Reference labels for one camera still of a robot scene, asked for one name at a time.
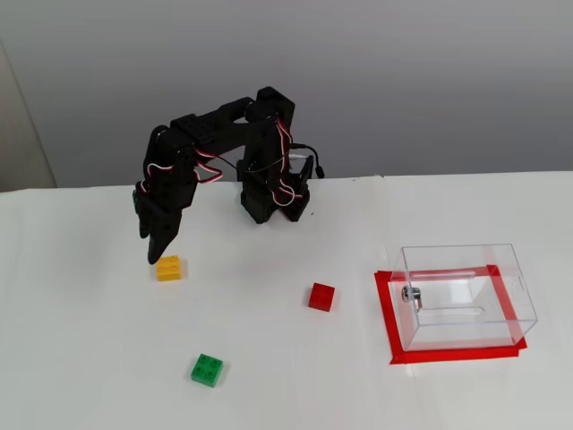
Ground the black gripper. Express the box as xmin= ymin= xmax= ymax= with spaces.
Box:
xmin=133 ymin=165 xmax=199 ymax=265

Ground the yellow lego brick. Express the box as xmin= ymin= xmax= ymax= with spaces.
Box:
xmin=155 ymin=254 xmax=187 ymax=283

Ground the green lego brick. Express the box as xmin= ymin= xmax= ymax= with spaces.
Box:
xmin=191 ymin=353 xmax=225 ymax=387

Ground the red lego brick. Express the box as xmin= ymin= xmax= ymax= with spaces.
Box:
xmin=307 ymin=281 xmax=336 ymax=313

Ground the silver box lock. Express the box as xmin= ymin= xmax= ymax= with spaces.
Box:
xmin=400 ymin=286 xmax=424 ymax=311

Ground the transparent plastic box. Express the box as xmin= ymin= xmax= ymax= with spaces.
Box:
xmin=388 ymin=243 xmax=539 ymax=353

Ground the red tape square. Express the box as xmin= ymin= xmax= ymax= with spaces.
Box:
xmin=373 ymin=264 xmax=528 ymax=366

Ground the red white black servo cable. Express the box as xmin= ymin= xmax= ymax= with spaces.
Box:
xmin=269 ymin=116 xmax=302 ymax=208
xmin=138 ymin=150 xmax=225 ymax=198

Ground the black power cable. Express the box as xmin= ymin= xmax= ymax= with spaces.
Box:
xmin=290 ymin=142 xmax=326 ymax=179

